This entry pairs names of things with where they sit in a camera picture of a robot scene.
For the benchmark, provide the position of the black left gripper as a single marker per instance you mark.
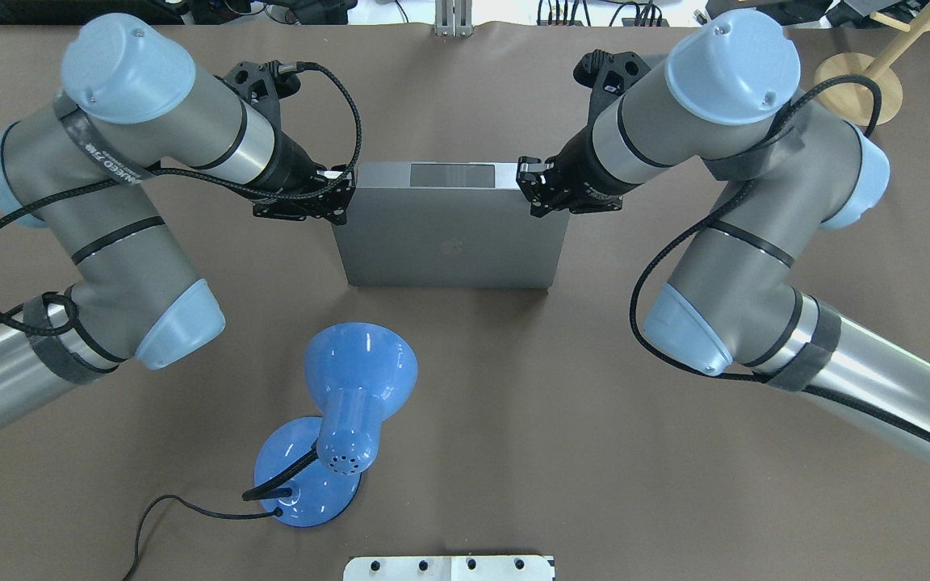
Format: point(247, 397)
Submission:
point(291, 166)

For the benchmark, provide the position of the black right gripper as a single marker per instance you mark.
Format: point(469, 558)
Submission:
point(576, 173)

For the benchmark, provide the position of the grey laptop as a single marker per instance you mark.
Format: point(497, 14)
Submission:
point(430, 224)

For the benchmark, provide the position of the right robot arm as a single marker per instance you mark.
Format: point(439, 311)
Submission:
point(728, 94)

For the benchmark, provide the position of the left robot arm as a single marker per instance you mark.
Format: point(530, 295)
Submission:
point(133, 106)

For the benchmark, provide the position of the blue desk lamp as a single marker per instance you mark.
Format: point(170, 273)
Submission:
point(308, 471)

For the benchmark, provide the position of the wooden stand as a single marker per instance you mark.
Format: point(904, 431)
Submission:
point(854, 103)

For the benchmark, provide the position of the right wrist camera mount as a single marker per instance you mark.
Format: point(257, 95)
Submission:
point(609, 76)

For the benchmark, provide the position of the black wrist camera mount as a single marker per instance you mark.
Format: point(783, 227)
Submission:
point(263, 86)

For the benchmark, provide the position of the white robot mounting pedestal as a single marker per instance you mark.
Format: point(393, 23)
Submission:
point(452, 567)

